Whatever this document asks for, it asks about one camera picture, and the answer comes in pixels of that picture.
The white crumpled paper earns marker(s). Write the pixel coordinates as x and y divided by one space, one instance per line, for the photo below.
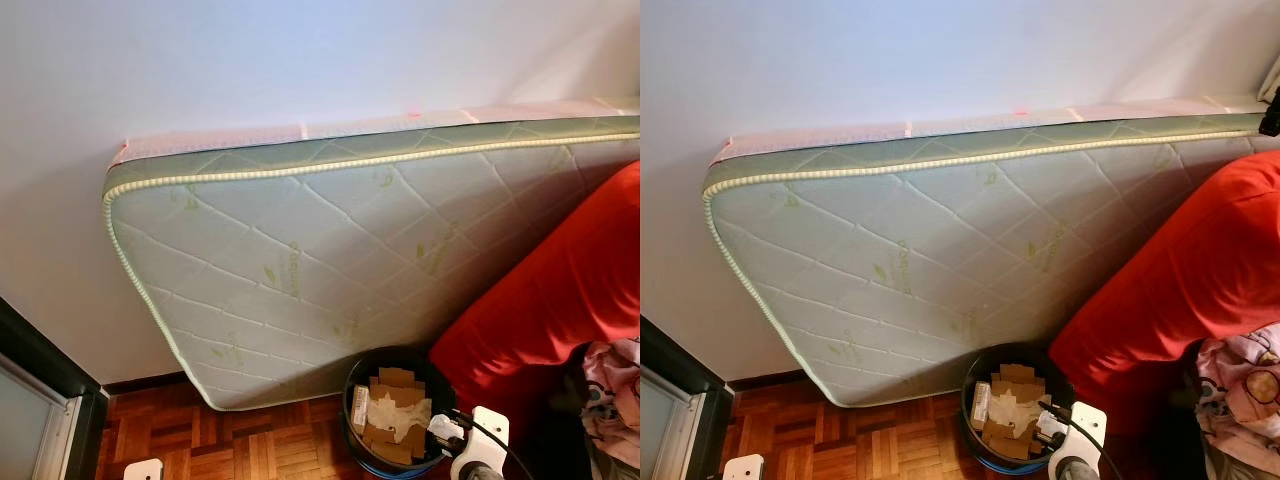
400 415
1015 410

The brown cardboard scraps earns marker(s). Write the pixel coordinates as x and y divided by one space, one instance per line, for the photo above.
1018 374
395 378

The small printed white box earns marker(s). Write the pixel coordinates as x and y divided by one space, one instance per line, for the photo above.
980 402
359 408

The black round waste bin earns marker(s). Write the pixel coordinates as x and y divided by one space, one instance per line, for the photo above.
1010 352
395 356

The pink cartoon print blanket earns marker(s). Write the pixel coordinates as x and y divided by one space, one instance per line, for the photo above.
1245 390
615 390

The large red covered cushion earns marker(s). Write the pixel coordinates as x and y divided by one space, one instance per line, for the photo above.
560 290
1180 280

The frosted glass sliding door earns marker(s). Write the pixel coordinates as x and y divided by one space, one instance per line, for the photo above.
660 430
25 430

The dark wooden skirting board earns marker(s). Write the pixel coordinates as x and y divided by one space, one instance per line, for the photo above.
760 380
145 383

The thin pink foam mattress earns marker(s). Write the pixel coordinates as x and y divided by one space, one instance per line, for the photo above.
860 135
250 140

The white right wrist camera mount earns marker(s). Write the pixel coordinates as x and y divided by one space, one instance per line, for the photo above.
490 430
1088 425

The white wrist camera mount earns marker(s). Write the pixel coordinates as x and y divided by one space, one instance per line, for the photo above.
1088 425
143 470
490 430
744 468

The dark door frame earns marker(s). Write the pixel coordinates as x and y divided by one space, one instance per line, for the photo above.
685 365
50 365

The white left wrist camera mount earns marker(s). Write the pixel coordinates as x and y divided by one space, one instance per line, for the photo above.
744 468
143 470

